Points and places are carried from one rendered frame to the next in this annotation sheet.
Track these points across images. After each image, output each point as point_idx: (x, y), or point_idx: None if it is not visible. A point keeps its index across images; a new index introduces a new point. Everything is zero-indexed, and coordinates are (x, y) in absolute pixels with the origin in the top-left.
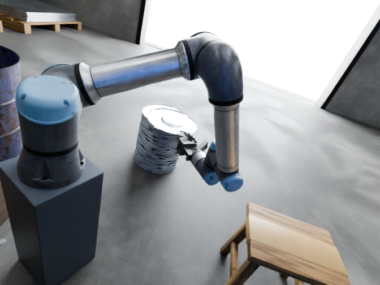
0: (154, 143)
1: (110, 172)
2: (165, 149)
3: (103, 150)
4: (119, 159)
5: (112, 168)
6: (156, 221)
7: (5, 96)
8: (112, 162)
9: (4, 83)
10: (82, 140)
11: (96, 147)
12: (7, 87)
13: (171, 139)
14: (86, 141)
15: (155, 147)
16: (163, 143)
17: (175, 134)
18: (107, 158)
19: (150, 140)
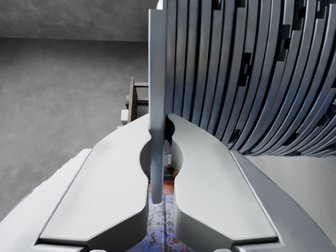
0: (260, 154)
1: (333, 229)
2: (313, 124)
3: (280, 159)
4: (312, 162)
5: (325, 207)
6: None
7: (154, 251)
8: (310, 183)
9: (139, 250)
10: (254, 160)
11: (271, 161)
12: (145, 246)
13: (252, 107)
14: (258, 158)
15: (286, 152)
16: (269, 138)
17: (158, 191)
18: (298, 178)
19: (246, 155)
